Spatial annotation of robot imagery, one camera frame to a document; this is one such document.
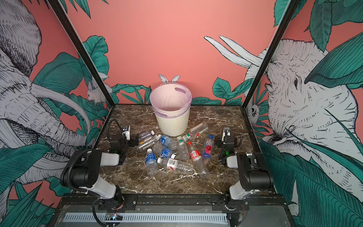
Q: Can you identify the tea bottle white yellow label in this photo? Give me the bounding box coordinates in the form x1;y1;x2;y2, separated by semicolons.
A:
138;134;162;151

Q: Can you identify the blue Fiji water bottle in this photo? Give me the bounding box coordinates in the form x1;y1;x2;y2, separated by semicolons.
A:
202;135;215;160

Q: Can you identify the blue label bottle front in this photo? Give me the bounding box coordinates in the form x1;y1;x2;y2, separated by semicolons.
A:
145;148;158;176

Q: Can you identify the blue label bottle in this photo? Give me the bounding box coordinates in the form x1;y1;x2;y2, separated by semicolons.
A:
159;135;178;150
145;148;158;176
152;142;176;159

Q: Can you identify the clear bottle red white label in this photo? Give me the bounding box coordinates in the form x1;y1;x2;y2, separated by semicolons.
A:
157;158;195;175

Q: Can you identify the clear bottle purple label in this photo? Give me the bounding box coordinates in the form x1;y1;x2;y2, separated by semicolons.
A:
139;131;155;141

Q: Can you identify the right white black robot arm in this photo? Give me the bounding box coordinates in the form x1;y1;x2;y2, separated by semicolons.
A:
215;135;274;201

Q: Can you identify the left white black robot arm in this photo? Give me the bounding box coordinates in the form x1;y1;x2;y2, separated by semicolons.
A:
60;133;139;210

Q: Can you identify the white ribbed trash bin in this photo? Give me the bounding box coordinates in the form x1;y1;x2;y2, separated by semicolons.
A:
154;109;190;137

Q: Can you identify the pink bin liner bag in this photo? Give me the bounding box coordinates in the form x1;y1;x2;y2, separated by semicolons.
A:
150;82;192;118

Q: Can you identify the green neck bottle far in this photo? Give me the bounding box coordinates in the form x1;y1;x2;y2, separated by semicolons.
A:
182;122;209;141

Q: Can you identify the green neck bottle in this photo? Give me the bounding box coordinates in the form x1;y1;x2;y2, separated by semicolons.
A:
182;122;209;141
177;136;189;161

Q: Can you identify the blue label bottle middle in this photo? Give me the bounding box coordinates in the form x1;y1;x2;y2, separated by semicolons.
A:
152;142;176;159

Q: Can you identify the green neck bottle near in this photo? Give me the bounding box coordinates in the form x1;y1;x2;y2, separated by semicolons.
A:
177;136;189;161

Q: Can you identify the blue label bottle upper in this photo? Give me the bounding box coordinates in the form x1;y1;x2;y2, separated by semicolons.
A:
159;135;178;150

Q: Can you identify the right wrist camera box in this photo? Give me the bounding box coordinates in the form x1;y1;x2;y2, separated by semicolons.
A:
222;127;230;141

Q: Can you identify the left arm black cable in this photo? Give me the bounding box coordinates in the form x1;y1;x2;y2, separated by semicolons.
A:
106;118;124;142

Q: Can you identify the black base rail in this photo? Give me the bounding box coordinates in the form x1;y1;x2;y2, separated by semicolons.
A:
97;193;287;212

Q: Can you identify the white slotted cable duct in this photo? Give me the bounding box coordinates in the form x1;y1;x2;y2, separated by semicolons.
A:
62;212;228;225

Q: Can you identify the left black frame post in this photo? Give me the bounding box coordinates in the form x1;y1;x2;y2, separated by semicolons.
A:
48;0;116;108

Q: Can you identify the black frame post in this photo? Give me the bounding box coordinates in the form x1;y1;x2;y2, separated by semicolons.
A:
242;0;301;108
48;0;116;108

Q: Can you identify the right black frame post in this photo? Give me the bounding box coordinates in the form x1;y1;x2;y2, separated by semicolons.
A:
242;0;301;108

